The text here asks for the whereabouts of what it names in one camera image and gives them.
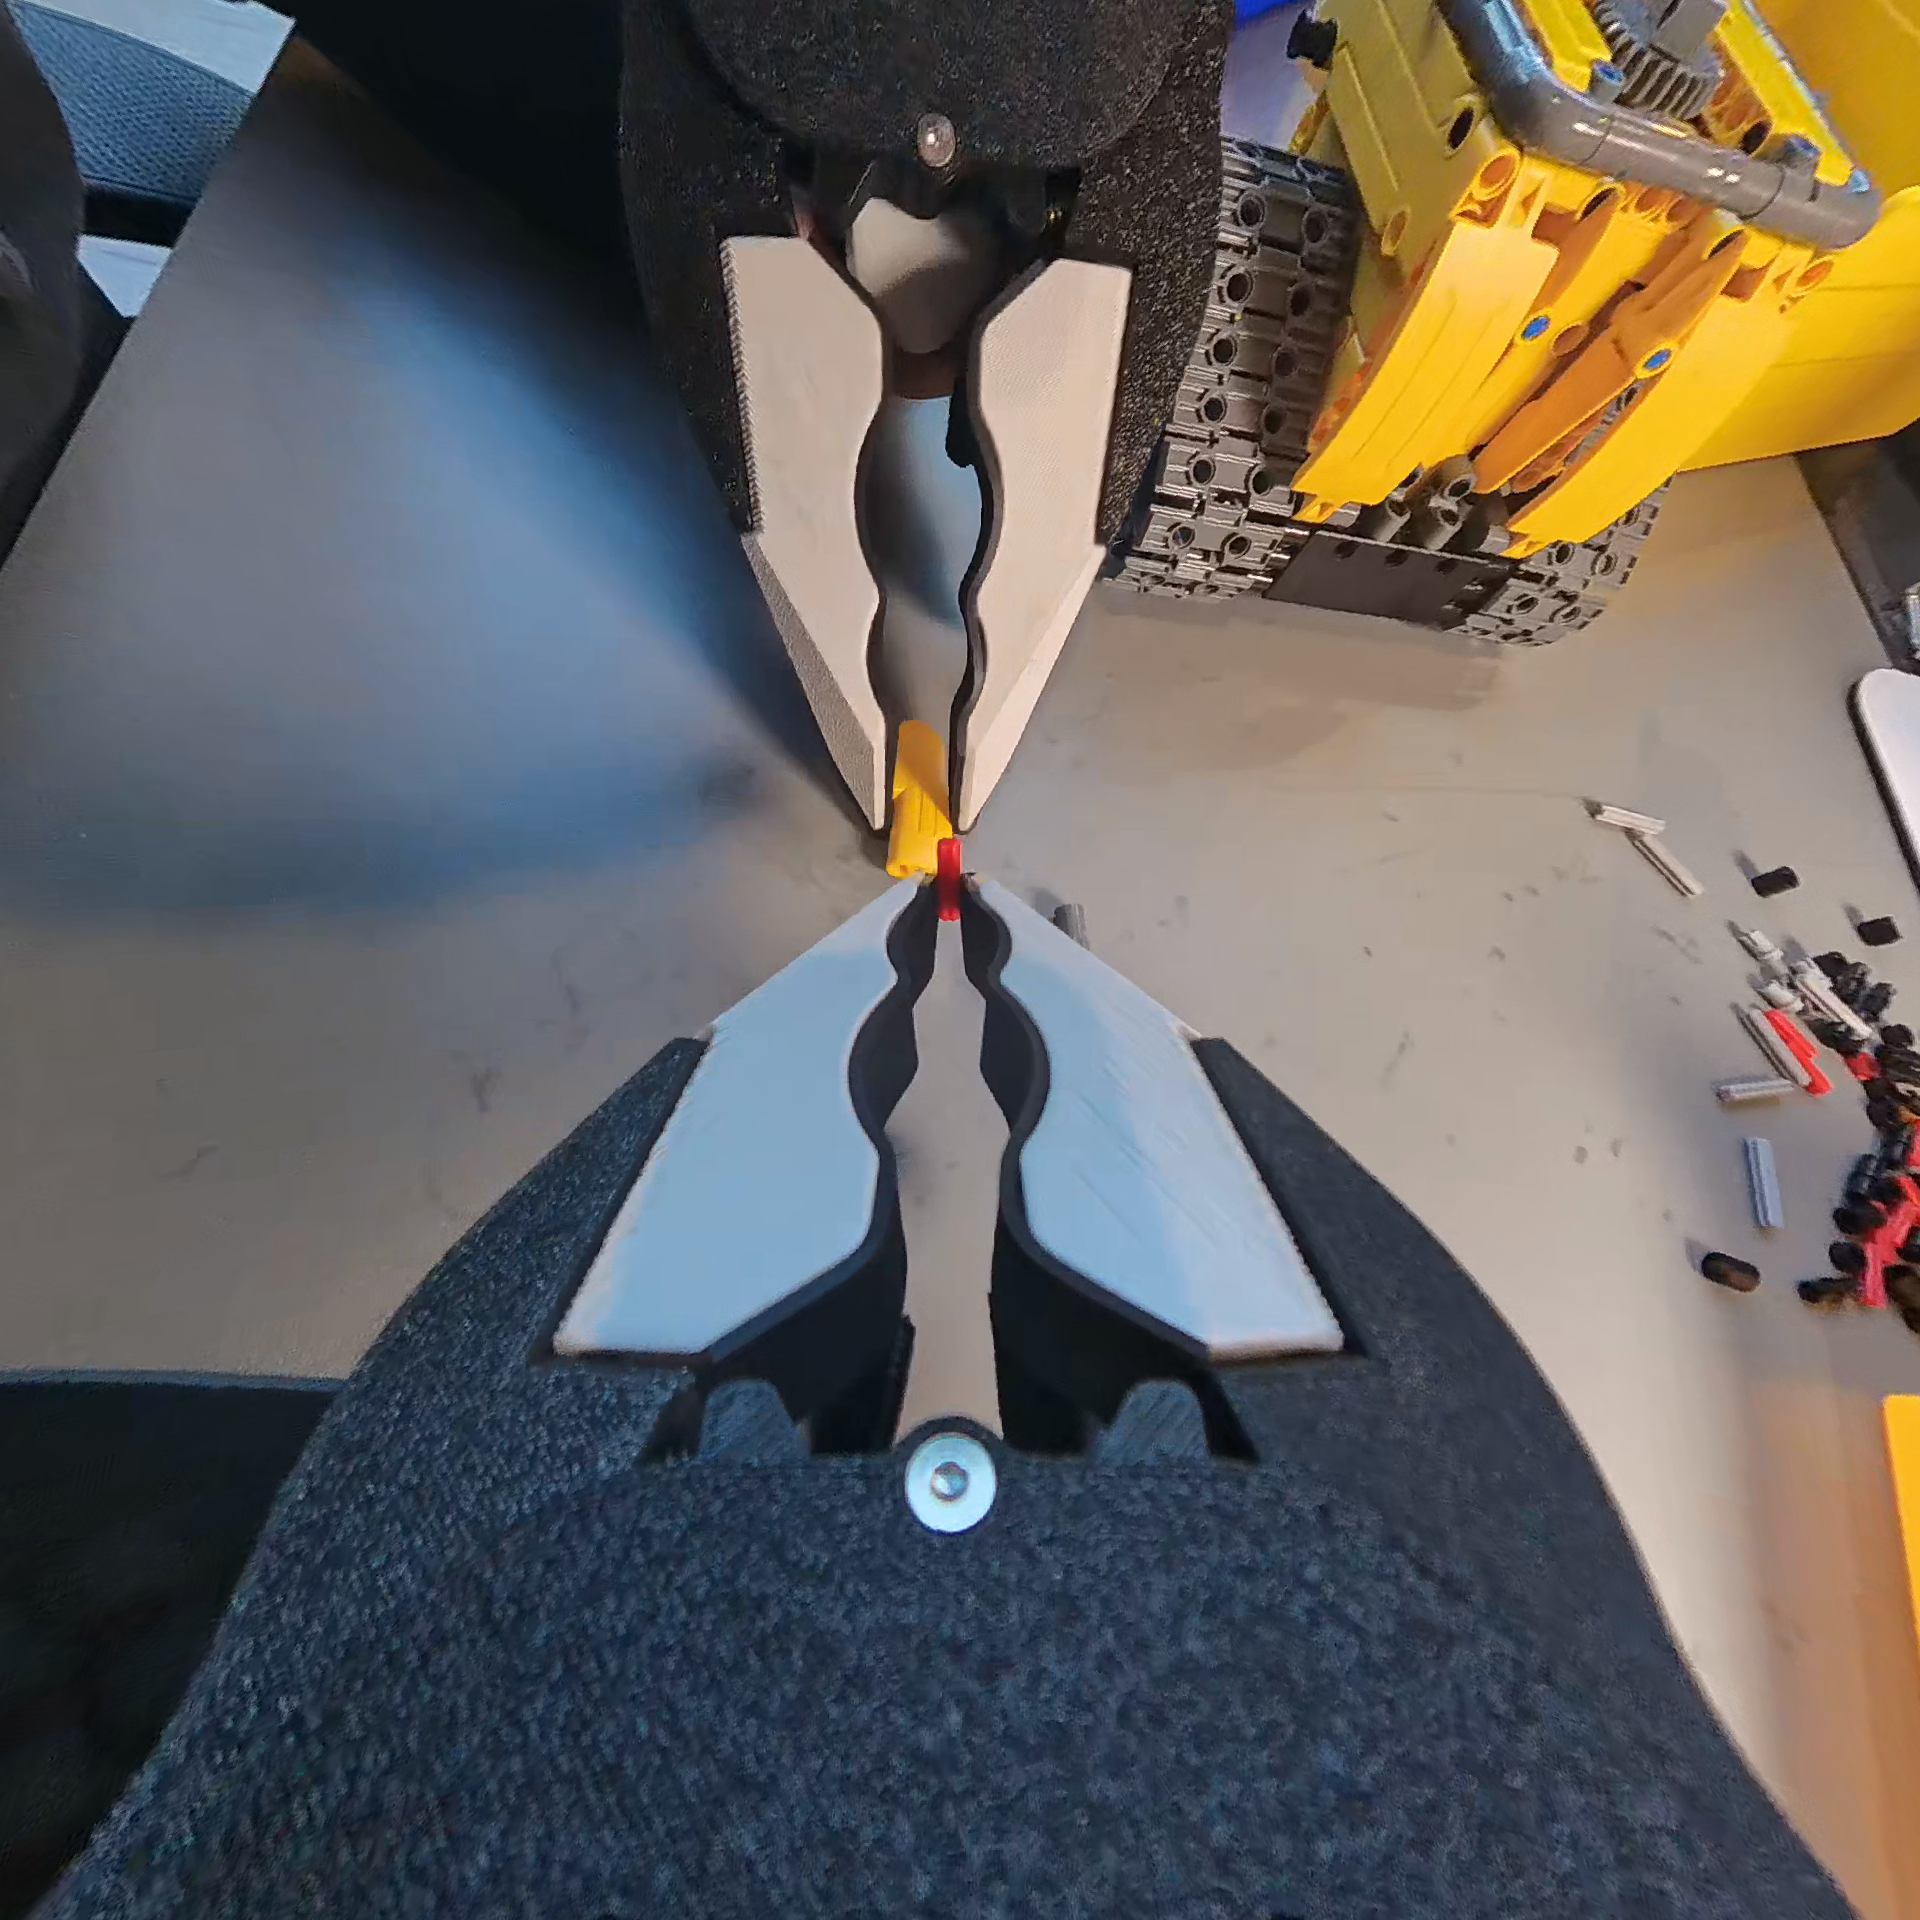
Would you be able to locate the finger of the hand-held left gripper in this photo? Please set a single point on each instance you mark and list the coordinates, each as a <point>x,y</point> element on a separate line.
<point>1051,451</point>
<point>796,421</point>

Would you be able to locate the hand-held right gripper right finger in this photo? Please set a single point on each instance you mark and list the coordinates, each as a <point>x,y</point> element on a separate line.
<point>1171,1186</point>

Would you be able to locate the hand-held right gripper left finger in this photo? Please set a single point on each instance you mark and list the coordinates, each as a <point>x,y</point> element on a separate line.
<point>735,1200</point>

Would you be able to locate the yellow brick piece grey axle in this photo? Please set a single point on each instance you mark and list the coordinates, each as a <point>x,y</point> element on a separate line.
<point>914,788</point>

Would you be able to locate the red brick pin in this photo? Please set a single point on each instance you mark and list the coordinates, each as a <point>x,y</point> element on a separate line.
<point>949,871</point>

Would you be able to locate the yellow tracked brick vehicle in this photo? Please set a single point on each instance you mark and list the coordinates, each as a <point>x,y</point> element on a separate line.
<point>1441,272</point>

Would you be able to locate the grey desk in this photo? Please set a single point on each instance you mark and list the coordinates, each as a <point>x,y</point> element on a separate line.
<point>392,903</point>

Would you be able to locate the pile of small brick parts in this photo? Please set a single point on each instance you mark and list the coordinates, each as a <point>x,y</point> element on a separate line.
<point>1795,1045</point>

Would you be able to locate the yellow plastic bin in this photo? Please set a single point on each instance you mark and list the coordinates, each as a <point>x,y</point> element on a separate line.
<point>1862,330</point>
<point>1901,1471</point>

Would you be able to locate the white round stand base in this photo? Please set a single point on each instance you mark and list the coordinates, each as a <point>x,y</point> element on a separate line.
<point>1897,766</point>

